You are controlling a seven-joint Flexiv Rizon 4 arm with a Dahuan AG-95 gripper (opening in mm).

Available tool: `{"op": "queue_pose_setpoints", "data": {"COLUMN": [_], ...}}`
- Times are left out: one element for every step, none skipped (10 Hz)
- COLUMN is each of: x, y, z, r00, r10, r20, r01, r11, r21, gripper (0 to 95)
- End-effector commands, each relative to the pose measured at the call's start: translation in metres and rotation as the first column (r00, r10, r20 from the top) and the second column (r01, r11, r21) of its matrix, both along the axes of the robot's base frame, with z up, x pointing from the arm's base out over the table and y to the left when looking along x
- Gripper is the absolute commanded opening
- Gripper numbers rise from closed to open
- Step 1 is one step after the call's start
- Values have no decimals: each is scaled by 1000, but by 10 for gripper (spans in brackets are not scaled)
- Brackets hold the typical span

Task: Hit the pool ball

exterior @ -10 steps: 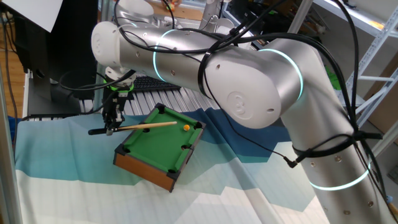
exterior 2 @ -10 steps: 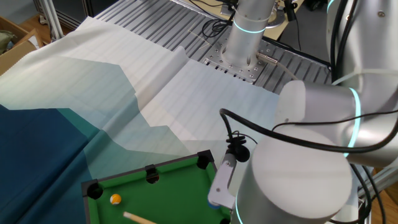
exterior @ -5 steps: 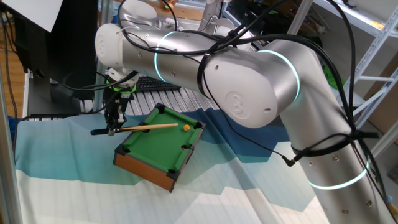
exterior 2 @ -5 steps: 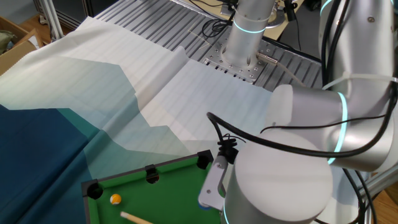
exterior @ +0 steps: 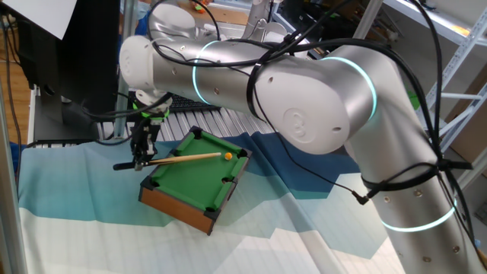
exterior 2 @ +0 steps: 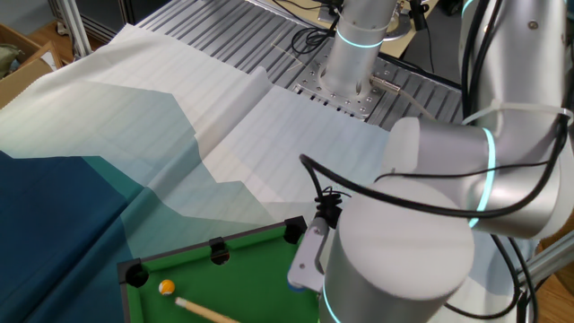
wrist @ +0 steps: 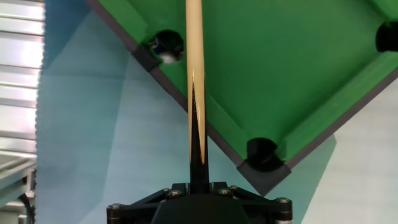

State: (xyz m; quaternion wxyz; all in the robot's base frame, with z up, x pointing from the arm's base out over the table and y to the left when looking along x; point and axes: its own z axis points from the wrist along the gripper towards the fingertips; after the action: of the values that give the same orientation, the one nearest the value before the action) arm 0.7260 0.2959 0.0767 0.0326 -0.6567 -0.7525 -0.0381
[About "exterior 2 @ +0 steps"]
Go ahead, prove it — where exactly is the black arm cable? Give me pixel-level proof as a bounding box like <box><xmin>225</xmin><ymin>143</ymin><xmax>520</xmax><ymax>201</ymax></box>
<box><xmin>299</xmin><ymin>0</ymin><xmax>574</xmax><ymax>322</ymax></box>

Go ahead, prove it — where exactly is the white cable tie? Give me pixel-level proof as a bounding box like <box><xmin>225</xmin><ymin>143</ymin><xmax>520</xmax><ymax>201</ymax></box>
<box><xmin>461</xmin><ymin>99</ymin><xmax>574</xmax><ymax>127</ymax></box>

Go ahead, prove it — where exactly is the black clamp mount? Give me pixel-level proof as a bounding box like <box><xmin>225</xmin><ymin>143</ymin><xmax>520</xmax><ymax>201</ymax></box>
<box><xmin>408</xmin><ymin>0</ymin><xmax>427</xmax><ymax>32</ymax></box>

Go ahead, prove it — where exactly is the beige hose metal connector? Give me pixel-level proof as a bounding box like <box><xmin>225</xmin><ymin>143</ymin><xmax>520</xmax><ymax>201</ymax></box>
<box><xmin>370</xmin><ymin>74</ymin><xmax>439</xmax><ymax>122</ymax></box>

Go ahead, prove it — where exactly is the blue white patterned cloth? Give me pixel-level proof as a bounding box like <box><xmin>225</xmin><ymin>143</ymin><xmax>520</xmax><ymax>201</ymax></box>
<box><xmin>0</xmin><ymin>22</ymin><xmax>546</xmax><ymax>323</ymax></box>

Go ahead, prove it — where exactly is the brown cardboard box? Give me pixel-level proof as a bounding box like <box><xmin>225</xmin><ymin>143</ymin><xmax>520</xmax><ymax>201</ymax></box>
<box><xmin>0</xmin><ymin>22</ymin><xmax>65</xmax><ymax>109</ymax></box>

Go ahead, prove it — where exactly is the olive green bag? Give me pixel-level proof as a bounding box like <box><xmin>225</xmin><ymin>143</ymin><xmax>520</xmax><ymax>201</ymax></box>
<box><xmin>0</xmin><ymin>43</ymin><xmax>22</xmax><ymax>78</ymax></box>

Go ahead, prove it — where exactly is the silver wrist camera blue end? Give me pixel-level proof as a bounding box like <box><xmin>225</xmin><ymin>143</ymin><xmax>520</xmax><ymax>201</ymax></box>
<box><xmin>286</xmin><ymin>214</ymin><xmax>335</xmax><ymax>293</ymax></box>

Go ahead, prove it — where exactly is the aluminium frame post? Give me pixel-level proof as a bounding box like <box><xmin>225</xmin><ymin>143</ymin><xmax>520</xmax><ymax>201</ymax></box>
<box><xmin>57</xmin><ymin>0</ymin><xmax>93</xmax><ymax>59</ymax></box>

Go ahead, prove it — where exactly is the mini green pool table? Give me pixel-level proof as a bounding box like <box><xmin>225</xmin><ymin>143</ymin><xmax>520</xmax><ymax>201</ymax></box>
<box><xmin>117</xmin><ymin>215</ymin><xmax>346</xmax><ymax>323</ymax></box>

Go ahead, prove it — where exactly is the black coiled cable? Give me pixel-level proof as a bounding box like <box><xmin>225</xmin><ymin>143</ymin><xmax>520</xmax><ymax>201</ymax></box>
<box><xmin>290</xmin><ymin>24</ymin><xmax>335</xmax><ymax>57</ymax></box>

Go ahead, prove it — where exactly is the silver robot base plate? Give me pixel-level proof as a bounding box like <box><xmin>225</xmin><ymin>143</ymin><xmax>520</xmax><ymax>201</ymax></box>
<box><xmin>291</xmin><ymin>53</ymin><xmax>403</xmax><ymax>121</ymax></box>

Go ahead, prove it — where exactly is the wooden pool cue black butt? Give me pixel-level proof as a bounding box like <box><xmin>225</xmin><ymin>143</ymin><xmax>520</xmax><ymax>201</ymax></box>
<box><xmin>174</xmin><ymin>296</ymin><xmax>241</xmax><ymax>323</ymax></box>

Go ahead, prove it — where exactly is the aluminium frame rail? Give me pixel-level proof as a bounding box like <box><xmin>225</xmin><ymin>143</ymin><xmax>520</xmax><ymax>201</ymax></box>
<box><xmin>515</xmin><ymin>237</ymin><xmax>574</xmax><ymax>323</ymax></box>

